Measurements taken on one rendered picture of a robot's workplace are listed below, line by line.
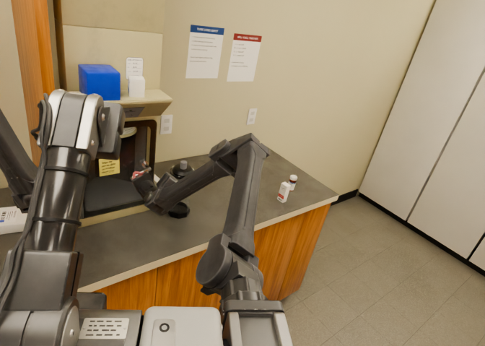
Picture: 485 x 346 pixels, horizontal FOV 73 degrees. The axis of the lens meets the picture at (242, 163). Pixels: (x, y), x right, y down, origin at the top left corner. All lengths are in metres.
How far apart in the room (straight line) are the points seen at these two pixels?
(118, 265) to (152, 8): 0.91
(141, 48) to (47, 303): 1.00
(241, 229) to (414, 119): 3.14
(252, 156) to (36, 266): 0.54
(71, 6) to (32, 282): 0.91
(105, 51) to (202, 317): 0.95
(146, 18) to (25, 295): 1.01
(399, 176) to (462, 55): 1.26
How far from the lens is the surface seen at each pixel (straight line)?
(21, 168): 0.90
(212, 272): 0.59
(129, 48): 1.24
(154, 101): 1.19
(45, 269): 0.38
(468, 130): 3.51
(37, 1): 1.06
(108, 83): 1.13
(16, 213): 1.56
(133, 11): 1.23
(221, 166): 0.91
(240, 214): 0.67
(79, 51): 1.20
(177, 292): 1.61
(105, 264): 1.34
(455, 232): 3.75
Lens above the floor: 1.89
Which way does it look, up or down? 27 degrees down
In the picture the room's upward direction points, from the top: 12 degrees clockwise
